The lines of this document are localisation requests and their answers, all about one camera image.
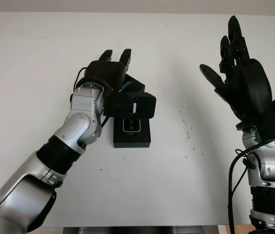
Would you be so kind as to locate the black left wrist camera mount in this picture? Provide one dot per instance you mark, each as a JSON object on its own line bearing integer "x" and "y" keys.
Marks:
{"x": 144, "y": 104}

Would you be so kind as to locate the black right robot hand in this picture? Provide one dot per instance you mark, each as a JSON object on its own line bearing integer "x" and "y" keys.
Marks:
{"x": 251, "y": 92}

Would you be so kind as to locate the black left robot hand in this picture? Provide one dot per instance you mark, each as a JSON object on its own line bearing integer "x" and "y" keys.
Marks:
{"x": 103, "y": 70}

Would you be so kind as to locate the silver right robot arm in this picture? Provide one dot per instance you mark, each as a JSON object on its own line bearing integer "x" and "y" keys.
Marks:
{"x": 268, "y": 170}

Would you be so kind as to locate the black camera box base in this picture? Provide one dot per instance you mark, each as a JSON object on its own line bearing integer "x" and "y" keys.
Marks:
{"x": 132, "y": 141}

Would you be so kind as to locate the black RealSense box lid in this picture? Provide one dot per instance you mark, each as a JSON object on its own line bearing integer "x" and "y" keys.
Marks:
{"x": 134, "y": 86}

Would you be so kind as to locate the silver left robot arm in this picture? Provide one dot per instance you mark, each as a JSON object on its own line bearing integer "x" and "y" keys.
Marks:
{"x": 78, "y": 122}

